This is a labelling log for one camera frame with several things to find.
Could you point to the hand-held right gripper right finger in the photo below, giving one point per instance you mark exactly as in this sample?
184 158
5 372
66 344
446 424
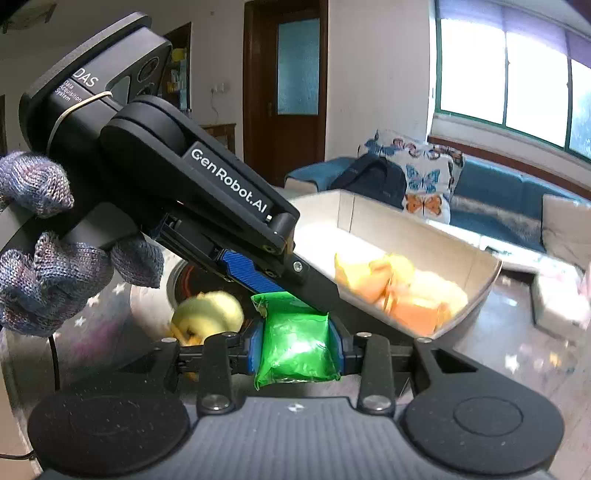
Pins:
336 344

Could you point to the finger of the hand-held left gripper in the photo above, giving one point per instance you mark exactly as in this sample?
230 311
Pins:
240 270

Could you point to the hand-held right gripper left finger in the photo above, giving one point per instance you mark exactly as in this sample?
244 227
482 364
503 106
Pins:
251 348

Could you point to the green packet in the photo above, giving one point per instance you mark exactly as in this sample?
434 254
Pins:
295 350

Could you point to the yellow plush chick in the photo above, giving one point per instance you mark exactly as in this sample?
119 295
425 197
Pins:
443 290
212 314

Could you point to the orange packet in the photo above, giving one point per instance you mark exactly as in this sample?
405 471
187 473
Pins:
415 318

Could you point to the dark cardboard box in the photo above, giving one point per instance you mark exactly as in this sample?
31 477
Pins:
392 230

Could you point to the person's left hand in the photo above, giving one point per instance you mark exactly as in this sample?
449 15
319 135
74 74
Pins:
46 286

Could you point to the brown wooden furniture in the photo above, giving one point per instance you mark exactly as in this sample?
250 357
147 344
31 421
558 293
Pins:
221 136

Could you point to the yellow rubber band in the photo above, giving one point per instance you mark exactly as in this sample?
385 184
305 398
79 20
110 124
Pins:
69 110

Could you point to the brown wooden door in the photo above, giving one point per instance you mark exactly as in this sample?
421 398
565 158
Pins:
258 92

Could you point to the black backpack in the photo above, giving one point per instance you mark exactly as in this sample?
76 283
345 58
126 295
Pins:
369 180

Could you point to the butterfly print pillow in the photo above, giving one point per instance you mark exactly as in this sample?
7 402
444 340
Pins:
425 180

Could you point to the blue sofa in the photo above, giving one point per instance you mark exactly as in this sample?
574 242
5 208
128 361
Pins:
498 198

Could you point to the white tissue pack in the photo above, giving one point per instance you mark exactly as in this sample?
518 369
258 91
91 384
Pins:
558 304

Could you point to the grey cushion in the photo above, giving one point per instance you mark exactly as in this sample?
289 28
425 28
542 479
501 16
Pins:
568 226

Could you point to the window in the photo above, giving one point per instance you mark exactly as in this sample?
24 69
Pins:
471 69

